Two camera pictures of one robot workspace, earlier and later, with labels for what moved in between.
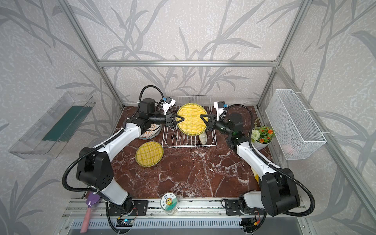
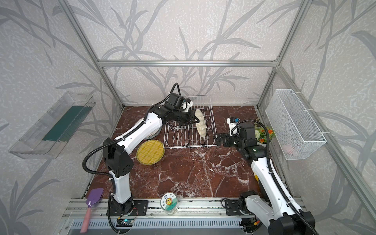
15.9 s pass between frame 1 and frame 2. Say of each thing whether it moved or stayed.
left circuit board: stayed
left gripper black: moved
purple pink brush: stayed
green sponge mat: stayed
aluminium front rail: stayed
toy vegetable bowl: stayed
